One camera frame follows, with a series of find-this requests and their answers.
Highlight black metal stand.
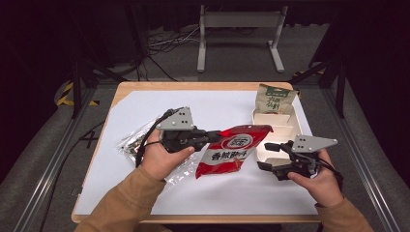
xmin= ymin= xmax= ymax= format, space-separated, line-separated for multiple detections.
xmin=290 ymin=57 xmax=348 ymax=119
xmin=68 ymin=47 xmax=131 ymax=119

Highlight person's left hand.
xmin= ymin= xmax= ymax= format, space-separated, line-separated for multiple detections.
xmin=140 ymin=128 xmax=196 ymax=182

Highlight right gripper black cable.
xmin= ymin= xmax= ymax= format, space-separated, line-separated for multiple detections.
xmin=317 ymin=158 xmax=345 ymax=194

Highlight black floor cable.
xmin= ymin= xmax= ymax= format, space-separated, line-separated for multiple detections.
xmin=39 ymin=120 xmax=106 ymax=232

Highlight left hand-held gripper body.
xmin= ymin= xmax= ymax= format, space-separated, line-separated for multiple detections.
xmin=156 ymin=106 xmax=214 ymax=155

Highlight cream plastic divided bin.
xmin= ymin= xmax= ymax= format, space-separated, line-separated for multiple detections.
xmin=250 ymin=106 xmax=305 ymax=167

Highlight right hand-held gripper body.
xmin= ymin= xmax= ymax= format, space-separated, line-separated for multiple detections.
xmin=271 ymin=133 xmax=339 ymax=182

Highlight bundle of floor cables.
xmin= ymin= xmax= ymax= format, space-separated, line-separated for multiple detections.
xmin=136 ymin=26 xmax=201 ymax=82

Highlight red seasoning packet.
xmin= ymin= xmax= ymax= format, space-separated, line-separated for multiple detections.
xmin=194 ymin=124 xmax=275 ymax=180

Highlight grey metal stand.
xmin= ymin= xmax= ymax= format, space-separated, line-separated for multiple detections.
xmin=196 ymin=4 xmax=289 ymax=74

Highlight white table sheet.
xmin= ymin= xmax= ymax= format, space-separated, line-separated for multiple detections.
xmin=73 ymin=89 xmax=318 ymax=217

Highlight person's right hand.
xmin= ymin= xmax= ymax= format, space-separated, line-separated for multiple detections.
xmin=286 ymin=148 xmax=344 ymax=209

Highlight yellow black hazard tape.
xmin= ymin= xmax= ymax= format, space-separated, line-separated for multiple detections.
xmin=56 ymin=81 xmax=100 ymax=107

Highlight green beige food packet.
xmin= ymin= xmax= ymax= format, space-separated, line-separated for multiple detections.
xmin=253 ymin=83 xmax=300 ymax=116

